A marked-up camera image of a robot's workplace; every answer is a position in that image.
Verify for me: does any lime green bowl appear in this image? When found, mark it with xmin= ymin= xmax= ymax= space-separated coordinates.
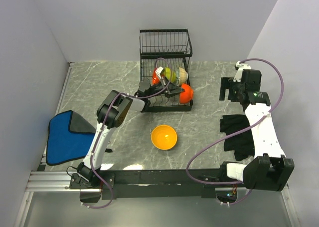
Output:
xmin=164 ymin=67 xmax=176 ymax=83

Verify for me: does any blue cloth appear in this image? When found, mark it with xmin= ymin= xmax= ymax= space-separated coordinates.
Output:
xmin=46 ymin=110 xmax=96 ymax=166

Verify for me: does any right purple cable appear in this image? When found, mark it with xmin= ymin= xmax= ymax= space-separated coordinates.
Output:
xmin=186 ymin=58 xmax=285 ymax=206

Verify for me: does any red-orange bowl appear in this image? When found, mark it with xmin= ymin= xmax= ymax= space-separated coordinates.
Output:
xmin=179 ymin=83 xmax=194 ymax=104
xmin=152 ymin=67 xmax=160 ymax=85

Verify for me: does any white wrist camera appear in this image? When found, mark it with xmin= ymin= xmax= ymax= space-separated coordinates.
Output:
xmin=155 ymin=66 xmax=165 ymax=80
xmin=233 ymin=61 xmax=251 ymax=82

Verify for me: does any aluminium frame rail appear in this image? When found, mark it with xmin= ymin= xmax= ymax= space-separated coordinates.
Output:
xmin=24 ymin=171 xmax=83 ymax=193

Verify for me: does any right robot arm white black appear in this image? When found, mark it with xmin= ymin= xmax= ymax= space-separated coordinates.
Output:
xmin=218 ymin=66 xmax=295 ymax=192

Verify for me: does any patterned white teal bowl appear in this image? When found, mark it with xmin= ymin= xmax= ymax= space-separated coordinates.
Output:
xmin=176 ymin=67 xmax=188 ymax=86

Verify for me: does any black wire dish rack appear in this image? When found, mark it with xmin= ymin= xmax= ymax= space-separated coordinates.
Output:
xmin=136 ymin=28 xmax=193 ymax=112

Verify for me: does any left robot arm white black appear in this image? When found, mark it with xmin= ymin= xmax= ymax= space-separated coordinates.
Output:
xmin=77 ymin=77 xmax=194 ymax=188

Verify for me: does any purple cable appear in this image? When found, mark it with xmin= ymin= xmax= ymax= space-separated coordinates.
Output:
xmin=91 ymin=57 xmax=172 ymax=210
xmin=186 ymin=58 xmax=285 ymax=206

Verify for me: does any black cloth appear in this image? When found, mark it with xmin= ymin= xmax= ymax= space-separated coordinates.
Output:
xmin=220 ymin=114 xmax=255 ymax=161

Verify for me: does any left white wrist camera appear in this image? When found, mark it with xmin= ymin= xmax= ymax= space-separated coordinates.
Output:
xmin=155 ymin=66 xmax=165 ymax=80

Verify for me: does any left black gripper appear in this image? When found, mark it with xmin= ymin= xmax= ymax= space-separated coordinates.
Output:
xmin=147 ymin=77 xmax=184 ymax=99

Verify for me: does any yellow-orange bowl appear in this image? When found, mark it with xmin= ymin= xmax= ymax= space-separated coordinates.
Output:
xmin=151 ymin=125 xmax=177 ymax=151

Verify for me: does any black base beam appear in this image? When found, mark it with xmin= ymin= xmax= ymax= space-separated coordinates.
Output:
xmin=69 ymin=169 xmax=240 ymax=200

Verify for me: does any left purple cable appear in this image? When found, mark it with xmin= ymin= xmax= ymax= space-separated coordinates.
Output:
xmin=91 ymin=57 xmax=172 ymax=210

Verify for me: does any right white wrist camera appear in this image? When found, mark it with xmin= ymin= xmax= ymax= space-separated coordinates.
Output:
xmin=233 ymin=61 xmax=251 ymax=82

